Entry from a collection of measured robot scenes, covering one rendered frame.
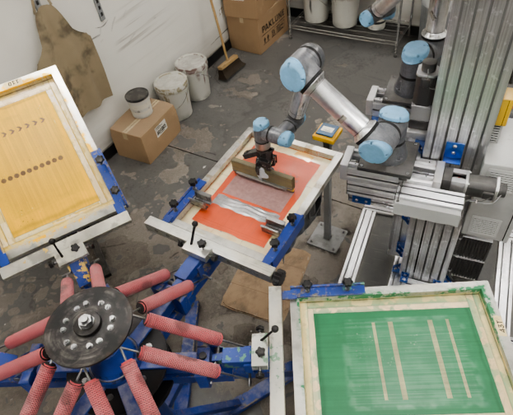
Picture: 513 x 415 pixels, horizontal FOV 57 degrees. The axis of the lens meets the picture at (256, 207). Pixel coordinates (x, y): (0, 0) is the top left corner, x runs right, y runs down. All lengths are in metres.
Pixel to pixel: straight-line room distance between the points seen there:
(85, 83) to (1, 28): 0.72
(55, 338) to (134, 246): 1.97
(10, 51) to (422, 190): 2.76
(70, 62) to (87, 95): 0.30
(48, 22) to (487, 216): 3.02
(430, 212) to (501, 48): 0.65
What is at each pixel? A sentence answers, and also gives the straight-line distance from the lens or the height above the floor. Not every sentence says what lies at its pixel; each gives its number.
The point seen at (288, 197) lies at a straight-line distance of 2.35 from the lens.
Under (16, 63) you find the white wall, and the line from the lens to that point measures 3.70.
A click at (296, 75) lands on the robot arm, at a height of 1.69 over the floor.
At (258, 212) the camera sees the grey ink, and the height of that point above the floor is 0.96.
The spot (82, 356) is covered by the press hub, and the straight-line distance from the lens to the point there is 1.66.
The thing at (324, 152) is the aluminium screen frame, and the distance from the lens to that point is 2.52.
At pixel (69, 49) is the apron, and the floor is 1.06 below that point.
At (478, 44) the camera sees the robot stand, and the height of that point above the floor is 1.73.
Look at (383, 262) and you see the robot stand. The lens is 3.03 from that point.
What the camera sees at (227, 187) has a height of 0.95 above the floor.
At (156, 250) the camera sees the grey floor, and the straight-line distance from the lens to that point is 3.53.
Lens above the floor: 2.66
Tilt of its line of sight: 47 degrees down
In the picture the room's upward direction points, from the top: 9 degrees counter-clockwise
